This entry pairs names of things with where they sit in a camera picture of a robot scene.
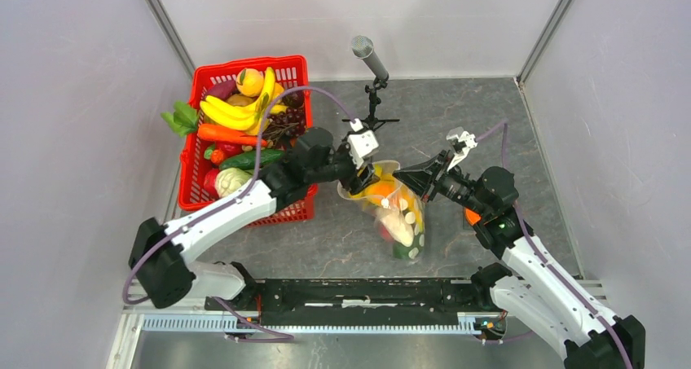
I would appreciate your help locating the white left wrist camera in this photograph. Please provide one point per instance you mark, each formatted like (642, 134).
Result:
(362, 142)

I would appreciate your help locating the yellow banana bunch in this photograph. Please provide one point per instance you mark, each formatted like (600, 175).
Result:
(383, 172)
(245, 113)

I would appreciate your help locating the yellow peach with leaf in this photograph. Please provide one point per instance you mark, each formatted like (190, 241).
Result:
(249, 82)

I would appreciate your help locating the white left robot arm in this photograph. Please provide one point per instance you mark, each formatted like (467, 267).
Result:
(162, 255)

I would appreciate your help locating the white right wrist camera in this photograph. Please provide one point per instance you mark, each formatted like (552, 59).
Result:
(461, 142)

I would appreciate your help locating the purple sweet potato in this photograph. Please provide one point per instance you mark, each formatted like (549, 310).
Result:
(222, 90)

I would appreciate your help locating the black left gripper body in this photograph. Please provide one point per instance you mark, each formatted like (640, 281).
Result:
(341, 166)

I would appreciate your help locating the orange tape roll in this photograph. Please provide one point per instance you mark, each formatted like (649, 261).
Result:
(472, 217)

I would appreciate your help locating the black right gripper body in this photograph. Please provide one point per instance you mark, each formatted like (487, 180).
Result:
(455, 185)

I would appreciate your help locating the pale green cabbage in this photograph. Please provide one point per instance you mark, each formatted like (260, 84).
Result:
(229, 180)

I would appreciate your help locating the green lettuce leaf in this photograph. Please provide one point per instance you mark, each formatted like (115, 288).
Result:
(183, 120)

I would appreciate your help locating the clear dotted zip bag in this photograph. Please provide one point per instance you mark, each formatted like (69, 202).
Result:
(413, 210)

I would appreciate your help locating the dark grape bunch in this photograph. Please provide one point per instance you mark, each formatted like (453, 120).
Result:
(285, 126)

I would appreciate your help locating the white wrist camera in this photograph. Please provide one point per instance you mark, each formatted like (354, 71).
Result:
(461, 142)
(362, 142)

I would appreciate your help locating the orange toy carrot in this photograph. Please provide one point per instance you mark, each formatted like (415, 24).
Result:
(219, 133)

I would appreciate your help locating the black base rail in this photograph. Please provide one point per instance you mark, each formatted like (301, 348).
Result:
(363, 302)

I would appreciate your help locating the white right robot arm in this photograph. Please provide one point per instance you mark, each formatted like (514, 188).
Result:
(527, 281)

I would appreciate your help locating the red plastic basket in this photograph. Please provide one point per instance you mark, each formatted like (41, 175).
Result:
(291, 70)

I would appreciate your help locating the green cucumber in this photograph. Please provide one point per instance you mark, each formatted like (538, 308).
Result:
(246, 160)

